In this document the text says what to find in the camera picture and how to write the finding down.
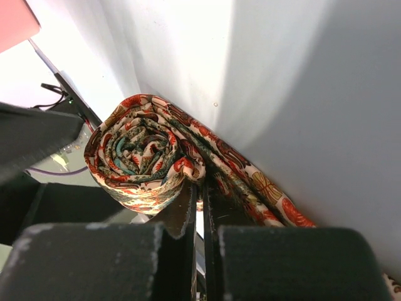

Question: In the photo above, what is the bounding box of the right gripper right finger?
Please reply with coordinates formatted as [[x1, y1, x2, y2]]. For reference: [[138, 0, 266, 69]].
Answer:
[[204, 183, 391, 300]]

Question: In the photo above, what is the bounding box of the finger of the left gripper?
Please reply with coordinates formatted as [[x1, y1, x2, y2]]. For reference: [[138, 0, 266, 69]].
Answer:
[[1, 103, 84, 182]]

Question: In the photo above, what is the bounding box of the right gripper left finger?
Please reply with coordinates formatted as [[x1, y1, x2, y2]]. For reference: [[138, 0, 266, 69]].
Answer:
[[1, 183, 197, 300]]

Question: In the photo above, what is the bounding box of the brown patterned long tie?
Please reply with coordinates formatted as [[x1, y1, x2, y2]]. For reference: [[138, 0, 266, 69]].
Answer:
[[84, 94, 400, 300]]

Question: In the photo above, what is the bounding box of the pink compartment tray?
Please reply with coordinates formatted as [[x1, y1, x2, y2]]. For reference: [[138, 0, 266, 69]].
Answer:
[[0, 0, 41, 53]]

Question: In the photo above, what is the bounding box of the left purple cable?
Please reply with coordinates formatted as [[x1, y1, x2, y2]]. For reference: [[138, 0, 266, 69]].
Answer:
[[26, 166, 90, 176]]

